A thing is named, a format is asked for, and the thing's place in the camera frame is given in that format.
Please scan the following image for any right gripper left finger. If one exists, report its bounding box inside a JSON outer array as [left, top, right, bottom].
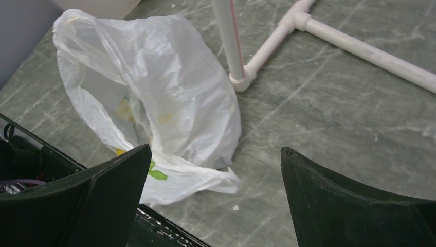
[[1, 144, 152, 246]]

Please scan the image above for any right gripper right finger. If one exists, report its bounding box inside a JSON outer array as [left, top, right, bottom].
[[281, 147, 435, 246]]

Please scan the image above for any white plastic bag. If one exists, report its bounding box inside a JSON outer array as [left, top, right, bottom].
[[52, 9, 242, 206]]

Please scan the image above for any white plastic basin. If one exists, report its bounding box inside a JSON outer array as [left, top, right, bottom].
[[52, 0, 141, 19]]

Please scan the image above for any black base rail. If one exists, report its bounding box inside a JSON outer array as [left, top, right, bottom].
[[1, 116, 205, 246]]

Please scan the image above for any white PVC pipe frame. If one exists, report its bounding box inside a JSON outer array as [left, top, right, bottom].
[[211, 0, 436, 94]]

